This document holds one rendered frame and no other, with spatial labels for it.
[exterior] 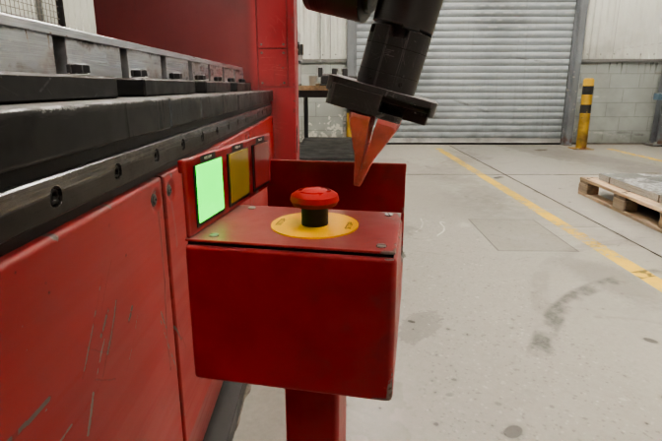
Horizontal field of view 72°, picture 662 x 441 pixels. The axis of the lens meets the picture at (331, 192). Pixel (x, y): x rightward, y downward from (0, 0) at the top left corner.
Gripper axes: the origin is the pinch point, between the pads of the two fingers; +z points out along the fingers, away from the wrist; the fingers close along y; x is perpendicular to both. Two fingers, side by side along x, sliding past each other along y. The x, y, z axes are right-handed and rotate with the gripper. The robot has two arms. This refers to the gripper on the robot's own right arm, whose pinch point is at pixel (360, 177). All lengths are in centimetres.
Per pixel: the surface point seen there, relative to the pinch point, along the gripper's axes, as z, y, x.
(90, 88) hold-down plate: 0.7, 36.3, -7.2
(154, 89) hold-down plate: 2.3, 40.4, -28.9
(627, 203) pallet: 33, -168, -300
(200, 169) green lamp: -0.1, 11.0, 13.2
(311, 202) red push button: 0.2, 2.2, 11.9
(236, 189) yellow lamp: 3.0, 10.2, 6.3
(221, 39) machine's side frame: -5, 84, -149
